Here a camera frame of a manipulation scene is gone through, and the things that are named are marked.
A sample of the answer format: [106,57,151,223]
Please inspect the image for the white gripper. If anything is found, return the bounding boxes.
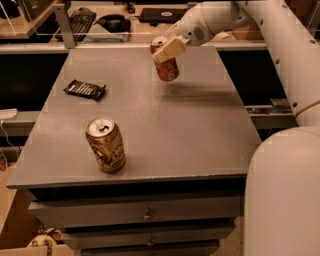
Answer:
[152,2,230,63]

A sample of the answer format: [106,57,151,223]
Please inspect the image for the red coke can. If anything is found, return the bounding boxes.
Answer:
[150,36,179,82]

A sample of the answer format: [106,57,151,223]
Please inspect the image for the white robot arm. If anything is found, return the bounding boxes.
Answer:
[153,0,320,256]

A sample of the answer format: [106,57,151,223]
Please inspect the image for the gold brown soda can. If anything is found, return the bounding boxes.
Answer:
[86,117,126,173]

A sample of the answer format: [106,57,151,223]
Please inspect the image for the black laptop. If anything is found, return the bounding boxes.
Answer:
[139,8,186,23]

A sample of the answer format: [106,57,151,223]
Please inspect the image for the black headphones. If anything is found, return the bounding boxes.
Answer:
[97,14,131,33]

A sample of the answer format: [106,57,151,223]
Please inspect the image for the black keyboard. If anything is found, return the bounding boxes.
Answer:
[55,7,96,42]

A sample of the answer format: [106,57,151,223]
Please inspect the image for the black snack bag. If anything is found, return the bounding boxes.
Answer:
[63,80,106,100]

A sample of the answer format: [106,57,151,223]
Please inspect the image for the grey drawer cabinet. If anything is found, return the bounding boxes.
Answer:
[6,45,263,256]

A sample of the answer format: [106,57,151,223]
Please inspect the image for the top grey drawer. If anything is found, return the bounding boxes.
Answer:
[29,192,243,228]

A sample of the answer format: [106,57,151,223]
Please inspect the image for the grey drawer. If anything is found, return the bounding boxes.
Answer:
[62,219,235,249]
[80,240,220,256]
[29,192,243,228]

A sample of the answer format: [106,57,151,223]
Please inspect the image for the white power strip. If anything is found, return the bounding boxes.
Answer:
[0,108,18,120]

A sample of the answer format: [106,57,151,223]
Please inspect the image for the bottom grey drawer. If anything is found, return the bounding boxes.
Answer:
[80,240,220,256]

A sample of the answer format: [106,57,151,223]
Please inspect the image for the middle grey drawer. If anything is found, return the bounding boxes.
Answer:
[62,219,235,249]

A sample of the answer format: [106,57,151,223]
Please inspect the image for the cardboard box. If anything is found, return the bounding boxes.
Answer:
[0,167,74,256]

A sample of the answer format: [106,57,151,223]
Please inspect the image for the left metal bracket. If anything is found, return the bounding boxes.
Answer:
[53,3,76,49]

